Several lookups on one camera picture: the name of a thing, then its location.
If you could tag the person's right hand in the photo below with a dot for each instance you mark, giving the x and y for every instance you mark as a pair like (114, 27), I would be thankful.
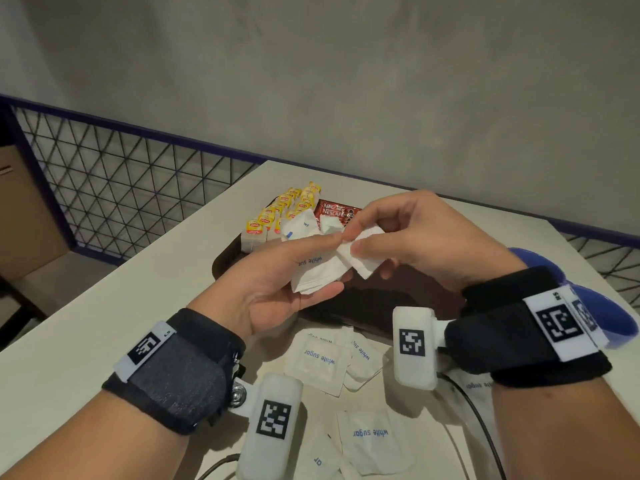
(440, 239)

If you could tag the person's left hand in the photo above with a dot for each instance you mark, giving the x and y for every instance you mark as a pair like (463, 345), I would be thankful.
(255, 289)

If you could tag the bundle of white sugar packets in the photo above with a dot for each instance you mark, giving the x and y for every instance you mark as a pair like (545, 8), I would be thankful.
(320, 272)

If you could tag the brown plastic tray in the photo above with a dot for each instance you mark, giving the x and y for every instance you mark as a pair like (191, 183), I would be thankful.
(400, 299)

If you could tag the square white sugar packet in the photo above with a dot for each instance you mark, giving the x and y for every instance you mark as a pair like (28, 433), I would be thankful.
(365, 264)

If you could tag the pile of white sugar packets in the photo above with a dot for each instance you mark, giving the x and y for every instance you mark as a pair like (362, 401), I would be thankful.
(320, 364)

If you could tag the row of red coffee sachets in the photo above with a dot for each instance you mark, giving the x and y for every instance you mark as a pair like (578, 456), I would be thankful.
(335, 210)

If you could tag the black wristband white markers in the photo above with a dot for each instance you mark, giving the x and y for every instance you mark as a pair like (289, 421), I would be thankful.
(175, 374)
(515, 334)

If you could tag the purple metal mesh railing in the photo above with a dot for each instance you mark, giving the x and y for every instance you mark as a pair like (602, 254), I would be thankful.
(125, 184)

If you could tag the wooden stir sticks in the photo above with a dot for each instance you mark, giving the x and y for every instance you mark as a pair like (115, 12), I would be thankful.
(475, 414)

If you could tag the black metal table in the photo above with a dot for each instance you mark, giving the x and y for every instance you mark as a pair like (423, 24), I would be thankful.
(20, 309)

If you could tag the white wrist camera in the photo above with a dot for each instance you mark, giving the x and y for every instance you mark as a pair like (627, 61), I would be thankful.
(415, 344)
(272, 419)

